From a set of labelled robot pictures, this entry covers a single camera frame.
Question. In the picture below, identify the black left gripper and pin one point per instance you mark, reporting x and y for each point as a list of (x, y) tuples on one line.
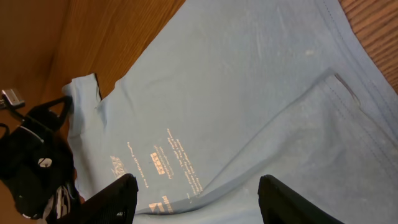
[(43, 117)]

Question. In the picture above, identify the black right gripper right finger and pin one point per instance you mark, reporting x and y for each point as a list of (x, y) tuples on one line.
[(279, 204)]

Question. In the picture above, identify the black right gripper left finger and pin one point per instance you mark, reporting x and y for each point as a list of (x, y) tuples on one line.
[(115, 204)]

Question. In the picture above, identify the light blue printed t-shirt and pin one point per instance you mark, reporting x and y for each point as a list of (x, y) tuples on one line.
[(230, 91)]

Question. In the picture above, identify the black folded garment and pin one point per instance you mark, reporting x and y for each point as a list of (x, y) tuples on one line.
[(37, 168)]

